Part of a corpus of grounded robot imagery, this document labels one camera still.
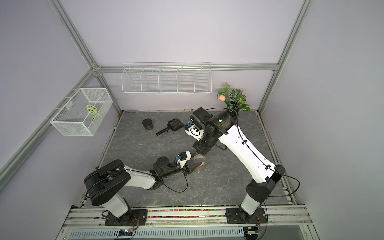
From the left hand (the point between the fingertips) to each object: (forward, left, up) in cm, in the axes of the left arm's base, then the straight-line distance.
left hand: (199, 159), depth 78 cm
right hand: (+1, -2, +12) cm, 12 cm away
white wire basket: (+28, +63, +12) cm, 69 cm away
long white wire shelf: (+54, +18, +14) cm, 58 cm away
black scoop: (+35, +16, -12) cm, 40 cm away
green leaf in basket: (+26, +55, +15) cm, 63 cm away
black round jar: (+37, +35, -12) cm, 52 cm away
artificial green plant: (+30, -24, +14) cm, 41 cm away
